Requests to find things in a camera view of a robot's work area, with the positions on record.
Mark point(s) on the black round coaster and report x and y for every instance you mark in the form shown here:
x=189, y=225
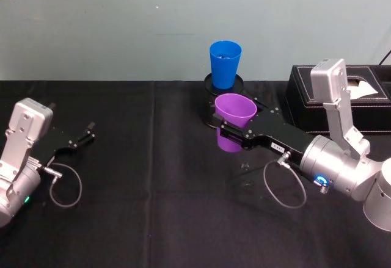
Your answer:
x=207, y=112
x=209, y=86

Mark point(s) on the white tissue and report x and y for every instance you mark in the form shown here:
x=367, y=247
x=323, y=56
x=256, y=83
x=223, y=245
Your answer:
x=365, y=89

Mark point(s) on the black leather tissue box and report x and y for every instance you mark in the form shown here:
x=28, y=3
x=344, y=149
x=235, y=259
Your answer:
x=299, y=103

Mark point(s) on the purple plastic cup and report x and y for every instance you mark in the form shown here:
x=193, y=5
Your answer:
x=233, y=109

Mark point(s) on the black table cloth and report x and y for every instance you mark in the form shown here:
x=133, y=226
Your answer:
x=152, y=188

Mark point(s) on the blue plastic cup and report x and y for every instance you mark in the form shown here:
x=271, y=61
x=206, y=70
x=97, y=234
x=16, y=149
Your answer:
x=224, y=66

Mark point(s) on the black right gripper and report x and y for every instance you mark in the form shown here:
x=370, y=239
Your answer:
x=275, y=133

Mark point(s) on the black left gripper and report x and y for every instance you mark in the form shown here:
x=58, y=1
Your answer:
x=59, y=139

